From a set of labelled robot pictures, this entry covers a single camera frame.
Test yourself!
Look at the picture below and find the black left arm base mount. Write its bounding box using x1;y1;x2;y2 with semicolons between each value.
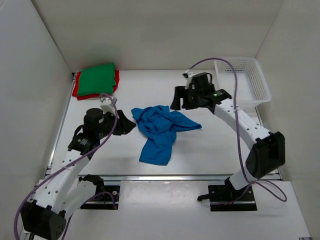
78;174;121;210

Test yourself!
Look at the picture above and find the folded red t shirt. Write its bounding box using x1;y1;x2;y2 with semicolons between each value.
72;69;120;101

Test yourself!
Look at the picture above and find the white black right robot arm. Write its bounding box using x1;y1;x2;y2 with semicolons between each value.
170;72;285;200

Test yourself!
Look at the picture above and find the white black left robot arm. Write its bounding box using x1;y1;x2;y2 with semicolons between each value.
18;108;136;240

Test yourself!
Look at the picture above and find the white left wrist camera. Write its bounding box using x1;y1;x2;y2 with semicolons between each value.
99;96;117;115

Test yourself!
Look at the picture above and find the aluminium table rail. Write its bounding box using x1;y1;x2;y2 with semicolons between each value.
100;174;229;182

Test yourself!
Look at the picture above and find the folded green t shirt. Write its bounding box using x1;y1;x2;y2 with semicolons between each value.
77;62;116;96

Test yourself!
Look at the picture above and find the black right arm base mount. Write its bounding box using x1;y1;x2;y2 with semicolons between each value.
197;184;258;212

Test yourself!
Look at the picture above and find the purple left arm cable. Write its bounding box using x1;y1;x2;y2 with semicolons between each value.
12;92;119;240

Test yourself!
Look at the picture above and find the white perforated plastic basket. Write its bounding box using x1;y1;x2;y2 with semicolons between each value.
214;57;272;108

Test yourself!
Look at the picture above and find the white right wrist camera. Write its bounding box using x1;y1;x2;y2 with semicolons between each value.
182;71;195;80

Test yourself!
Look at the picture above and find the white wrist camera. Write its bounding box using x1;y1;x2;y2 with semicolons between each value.
182;71;195;80
99;96;117;115

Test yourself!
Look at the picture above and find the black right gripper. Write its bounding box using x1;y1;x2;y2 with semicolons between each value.
171;86;204;111

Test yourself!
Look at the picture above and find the blue t shirt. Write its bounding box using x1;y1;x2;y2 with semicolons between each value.
131;105;202;166

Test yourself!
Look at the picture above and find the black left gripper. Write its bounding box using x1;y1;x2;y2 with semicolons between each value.
99;107;138;135

